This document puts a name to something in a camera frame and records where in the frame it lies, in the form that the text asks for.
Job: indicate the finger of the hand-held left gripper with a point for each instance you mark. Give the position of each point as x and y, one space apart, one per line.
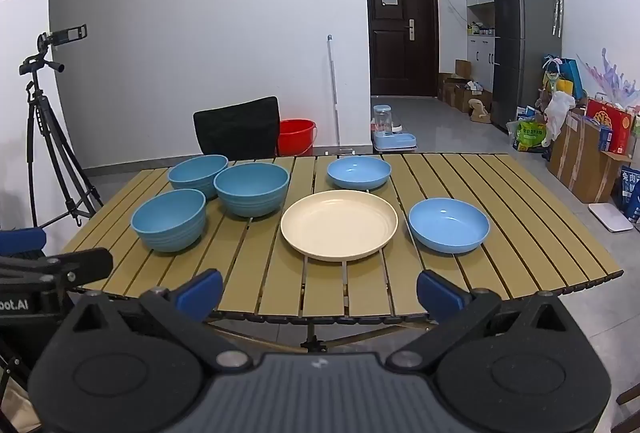
85 265
22 242

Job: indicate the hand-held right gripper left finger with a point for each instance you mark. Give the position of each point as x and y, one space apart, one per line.
200 292

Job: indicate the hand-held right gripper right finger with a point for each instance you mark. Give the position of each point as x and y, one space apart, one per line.
440 295

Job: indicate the blue shallow plate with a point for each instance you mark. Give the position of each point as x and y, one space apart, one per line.
447 225
359 173

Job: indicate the blue deep bowl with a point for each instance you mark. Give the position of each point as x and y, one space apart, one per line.
192 173
252 193
167 228

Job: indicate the cream round plate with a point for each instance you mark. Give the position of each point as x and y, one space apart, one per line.
339 228

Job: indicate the black tripod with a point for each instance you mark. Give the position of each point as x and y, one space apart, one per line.
42 113

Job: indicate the black folding chair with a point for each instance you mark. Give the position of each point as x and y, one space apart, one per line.
235 128

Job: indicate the blue pet water dispenser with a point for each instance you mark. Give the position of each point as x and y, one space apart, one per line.
382 125

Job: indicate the red plastic bucket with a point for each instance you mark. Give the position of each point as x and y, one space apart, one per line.
296 138

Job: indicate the green printed bag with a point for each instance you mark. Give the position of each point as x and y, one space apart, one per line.
531 135

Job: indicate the white floor scale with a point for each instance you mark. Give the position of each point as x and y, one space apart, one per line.
611 218

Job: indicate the tan curved scratcher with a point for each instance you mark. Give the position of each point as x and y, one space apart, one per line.
479 110

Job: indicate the large taped cardboard box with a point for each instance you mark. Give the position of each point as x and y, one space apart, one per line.
580 158

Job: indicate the blue pet food bag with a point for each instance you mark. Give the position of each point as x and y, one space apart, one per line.
631 193

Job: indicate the white plastic bag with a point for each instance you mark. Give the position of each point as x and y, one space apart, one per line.
559 113

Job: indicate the small cardboard box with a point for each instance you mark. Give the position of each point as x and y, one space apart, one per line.
462 69

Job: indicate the white flat mop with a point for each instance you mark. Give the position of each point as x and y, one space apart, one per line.
333 88

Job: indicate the dark brown door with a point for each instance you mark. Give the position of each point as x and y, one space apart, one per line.
400 63

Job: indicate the grey base cabinet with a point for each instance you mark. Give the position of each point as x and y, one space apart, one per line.
481 60

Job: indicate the red gift box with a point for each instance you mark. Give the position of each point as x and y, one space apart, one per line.
612 123

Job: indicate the grey refrigerator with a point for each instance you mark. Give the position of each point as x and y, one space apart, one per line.
520 53

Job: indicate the blue gift bag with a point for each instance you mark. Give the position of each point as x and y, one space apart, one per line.
570 73

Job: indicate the silver door lock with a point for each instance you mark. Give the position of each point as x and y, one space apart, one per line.
411 29

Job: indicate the hanging ribbons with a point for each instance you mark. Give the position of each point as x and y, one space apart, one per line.
558 3

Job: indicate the black camera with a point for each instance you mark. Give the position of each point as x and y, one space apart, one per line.
65 35

